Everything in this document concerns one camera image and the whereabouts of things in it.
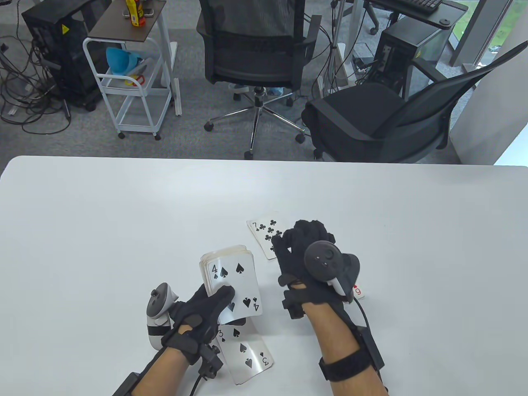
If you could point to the red hearts playing card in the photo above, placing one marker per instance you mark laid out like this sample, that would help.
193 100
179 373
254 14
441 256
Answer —
359 293

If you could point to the black keyboard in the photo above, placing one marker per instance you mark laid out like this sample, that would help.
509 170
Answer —
416 4

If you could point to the black computer tower yellow sticker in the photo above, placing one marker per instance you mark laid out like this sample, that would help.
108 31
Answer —
62 62

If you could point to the deck of playing cards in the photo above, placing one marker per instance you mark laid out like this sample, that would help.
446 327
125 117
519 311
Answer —
218 251

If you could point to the white rolling cart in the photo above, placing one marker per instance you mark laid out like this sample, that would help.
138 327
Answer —
136 91

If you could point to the orange red bottle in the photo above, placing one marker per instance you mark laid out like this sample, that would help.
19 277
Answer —
141 16

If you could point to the yellow bottle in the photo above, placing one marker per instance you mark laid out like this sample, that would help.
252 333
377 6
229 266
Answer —
133 12

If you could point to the person's left forearm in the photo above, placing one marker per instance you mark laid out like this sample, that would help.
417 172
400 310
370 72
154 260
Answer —
161 375

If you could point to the person's left hand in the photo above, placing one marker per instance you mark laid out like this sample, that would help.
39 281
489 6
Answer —
192 321

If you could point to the black clubs playing card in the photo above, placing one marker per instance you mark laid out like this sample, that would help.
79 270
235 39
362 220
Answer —
264 237

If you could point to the grey white handheld controller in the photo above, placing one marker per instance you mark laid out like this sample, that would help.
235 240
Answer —
160 303
332 264

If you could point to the white power strip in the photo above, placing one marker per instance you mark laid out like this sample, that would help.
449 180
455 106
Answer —
364 69

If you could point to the black forearm sensor box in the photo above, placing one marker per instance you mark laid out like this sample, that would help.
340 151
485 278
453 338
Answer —
370 348
127 384

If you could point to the person's right hand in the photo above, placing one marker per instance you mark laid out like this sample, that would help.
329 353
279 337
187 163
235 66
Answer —
293 251

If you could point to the dark grey desk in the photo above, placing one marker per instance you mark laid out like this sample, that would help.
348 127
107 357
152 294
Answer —
451 10

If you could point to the black chair with chrome base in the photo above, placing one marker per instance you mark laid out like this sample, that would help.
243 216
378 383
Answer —
255 70

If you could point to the black computer tower glass panel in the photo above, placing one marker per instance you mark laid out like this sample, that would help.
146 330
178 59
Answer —
400 49

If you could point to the black mesh office chair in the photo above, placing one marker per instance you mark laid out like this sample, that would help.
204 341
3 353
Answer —
359 115

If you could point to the blue plastic funnel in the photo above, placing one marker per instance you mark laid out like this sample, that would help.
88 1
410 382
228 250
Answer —
119 62

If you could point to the white metal stand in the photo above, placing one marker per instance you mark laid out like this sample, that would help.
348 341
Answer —
341 57

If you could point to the person's right forearm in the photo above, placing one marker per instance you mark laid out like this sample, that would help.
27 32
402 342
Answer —
334 330

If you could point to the black chair leg with castor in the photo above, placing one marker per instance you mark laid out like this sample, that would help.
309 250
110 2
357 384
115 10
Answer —
373 30

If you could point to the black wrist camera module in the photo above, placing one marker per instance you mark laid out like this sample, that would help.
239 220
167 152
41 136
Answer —
211 361
295 303

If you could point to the white side table brown top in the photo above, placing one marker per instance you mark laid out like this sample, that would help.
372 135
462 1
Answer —
123 29

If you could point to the black elastic armband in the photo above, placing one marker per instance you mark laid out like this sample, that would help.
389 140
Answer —
346 365

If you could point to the red yellow plastic toy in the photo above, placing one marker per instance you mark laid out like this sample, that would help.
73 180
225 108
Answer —
136 79

